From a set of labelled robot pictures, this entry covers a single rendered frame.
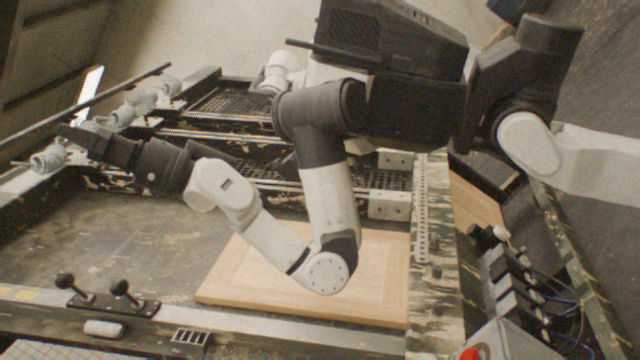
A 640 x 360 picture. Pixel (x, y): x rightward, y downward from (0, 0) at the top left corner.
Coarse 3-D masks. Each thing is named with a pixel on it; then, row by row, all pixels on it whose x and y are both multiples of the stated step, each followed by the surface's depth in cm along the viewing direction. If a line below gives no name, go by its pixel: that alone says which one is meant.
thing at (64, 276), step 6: (60, 276) 100; (66, 276) 101; (72, 276) 102; (54, 282) 101; (60, 282) 100; (66, 282) 100; (72, 282) 101; (60, 288) 101; (66, 288) 101; (72, 288) 104; (78, 288) 106; (78, 294) 107; (84, 294) 108; (84, 300) 109; (90, 300) 109
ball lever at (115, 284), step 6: (114, 282) 98; (120, 282) 99; (126, 282) 99; (114, 288) 98; (120, 288) 98; (126, 288) 99; (114, 294) 98; (120, 294) 99; (126, 294) 102; (132, 300) 105; (132, 306) 108; (138, 306) 107; (144, 306) 108
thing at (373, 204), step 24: (72, 120) 161; (96, 168) 163; (120, 192) 165; (264, 192) 155; (288, 192) 154; (360, 192) 153; (384, 192) 152; (360, 216) 153; (384, 216) 151; (408, 216) 149
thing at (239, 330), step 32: (32, 288) 115; (64, 320) 111; (96, 320) 109; (128, 320) 107; (160, 320) 106; (192, 320) 106; (224, 320) 106; (256, 320) 106; (288, 352) 103; (320, 352) 101; (352, 352) 100; (384, 352) 98
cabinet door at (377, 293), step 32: (288, 224) 145; (224, 256) 131; (256, 256) 131; (384, 256) 132; (224, 288) 119; (256, 288) 119; (288, 288) 119; (352, 288) 120; (384, 288) 119; (352, 320) 111; (384, 320) 110
